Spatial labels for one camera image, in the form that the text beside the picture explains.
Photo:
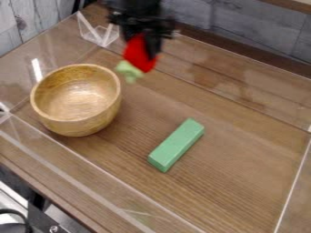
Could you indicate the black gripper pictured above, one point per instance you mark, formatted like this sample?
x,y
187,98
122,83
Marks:
x,y
143,16

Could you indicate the red felt strawberry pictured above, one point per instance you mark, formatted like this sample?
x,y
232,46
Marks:
x,y
136,62

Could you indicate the wooden bowl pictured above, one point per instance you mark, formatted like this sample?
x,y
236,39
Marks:
x,y
76,99

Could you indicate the green rectangular block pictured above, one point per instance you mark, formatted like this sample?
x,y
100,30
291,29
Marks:
x,y
171,149

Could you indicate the clear acrylic corner bracket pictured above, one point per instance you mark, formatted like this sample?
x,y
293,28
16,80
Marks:
x,y
99,35

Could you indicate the clear acrylic enclosure walls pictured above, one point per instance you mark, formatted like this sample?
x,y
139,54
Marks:
x,y
242,181

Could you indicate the black table frame bracket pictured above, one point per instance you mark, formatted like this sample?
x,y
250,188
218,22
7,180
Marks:
x,y
42,223

